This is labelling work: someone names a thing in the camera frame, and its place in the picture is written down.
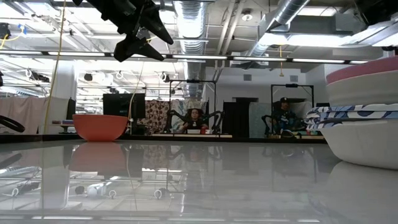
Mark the round ceiling sensor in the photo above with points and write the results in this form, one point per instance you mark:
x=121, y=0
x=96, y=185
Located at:
x=247, y=16

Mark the long ceiling light strip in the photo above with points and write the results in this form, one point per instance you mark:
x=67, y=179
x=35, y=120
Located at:
x=199, y=57

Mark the pink bowl pale outside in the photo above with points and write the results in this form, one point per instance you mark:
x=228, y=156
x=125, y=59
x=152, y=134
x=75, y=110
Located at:
x=360, y=90

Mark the person with cap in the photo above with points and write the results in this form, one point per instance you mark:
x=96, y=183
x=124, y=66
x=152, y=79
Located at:
x=284, y=118

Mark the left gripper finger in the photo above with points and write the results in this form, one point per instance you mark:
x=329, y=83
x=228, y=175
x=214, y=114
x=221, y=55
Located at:
x=157, y=26
x=133, y=49

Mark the pale pink curtain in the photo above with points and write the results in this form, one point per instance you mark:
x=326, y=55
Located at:
x=21, y=115

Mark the orange plastic bowl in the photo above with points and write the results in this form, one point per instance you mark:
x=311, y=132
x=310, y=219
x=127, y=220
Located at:
x=99, y=127

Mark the blue patterned paper bowl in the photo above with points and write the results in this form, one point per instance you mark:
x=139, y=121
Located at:
x=323, y=122
x=357, y=108
x=342, y=115

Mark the wide silver ventilation duct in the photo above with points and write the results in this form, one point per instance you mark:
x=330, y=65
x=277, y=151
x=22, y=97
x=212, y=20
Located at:
x=192, y=25

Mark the black curved tube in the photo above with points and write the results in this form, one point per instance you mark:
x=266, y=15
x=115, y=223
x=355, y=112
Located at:
x=12, y=124

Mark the dark tall cabinet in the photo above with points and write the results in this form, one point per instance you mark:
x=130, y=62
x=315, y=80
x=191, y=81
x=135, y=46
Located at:
x=239, y=118

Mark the brown circle-patterned cloth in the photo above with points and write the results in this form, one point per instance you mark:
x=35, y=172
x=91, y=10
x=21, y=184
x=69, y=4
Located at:
x=157, y=115

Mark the cream white bowl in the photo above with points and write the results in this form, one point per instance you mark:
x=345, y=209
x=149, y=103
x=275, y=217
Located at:
x=367, y=146

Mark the black metal table frame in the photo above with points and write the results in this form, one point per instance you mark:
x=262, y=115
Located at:
x=46, y=137

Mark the black background rig frame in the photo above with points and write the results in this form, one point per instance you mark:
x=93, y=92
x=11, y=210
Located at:
x=192, y=81
x=292, y=85

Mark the black monitor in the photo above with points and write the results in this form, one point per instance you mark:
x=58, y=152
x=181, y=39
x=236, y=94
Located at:
x=119, y=104

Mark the slanted silver ventilation duct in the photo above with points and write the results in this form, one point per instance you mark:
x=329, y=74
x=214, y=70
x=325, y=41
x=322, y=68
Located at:
x=289, y=9

